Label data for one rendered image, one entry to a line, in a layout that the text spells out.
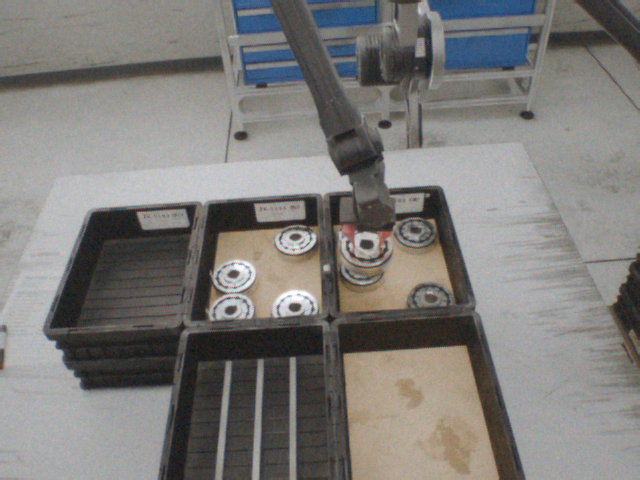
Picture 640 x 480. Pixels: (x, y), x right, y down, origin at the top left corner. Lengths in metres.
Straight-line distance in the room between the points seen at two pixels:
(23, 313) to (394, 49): 1.20
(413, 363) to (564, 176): 2.08
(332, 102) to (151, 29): 3.24
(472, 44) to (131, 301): 2.36
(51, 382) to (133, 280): 0.31
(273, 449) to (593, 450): 0.66
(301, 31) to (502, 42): 2.46
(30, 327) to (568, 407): 1.33
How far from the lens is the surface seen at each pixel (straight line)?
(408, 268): 1.39
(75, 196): 2.04
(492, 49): 3.30
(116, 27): 4.15
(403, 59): 1.56
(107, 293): 1.47
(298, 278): 1.38
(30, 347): 1.63
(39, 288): 1.76
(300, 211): 1.47
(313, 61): 0.91
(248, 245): 1.48
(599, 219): 2.96
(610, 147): 3.46
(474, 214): 1.75
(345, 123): 0.93
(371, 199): 0.92
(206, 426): 1.19
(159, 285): 1.44
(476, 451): 1.15
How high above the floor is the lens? 1.85
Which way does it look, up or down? 44 degrees down
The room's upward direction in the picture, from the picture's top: 5 degrees counter-clockwise
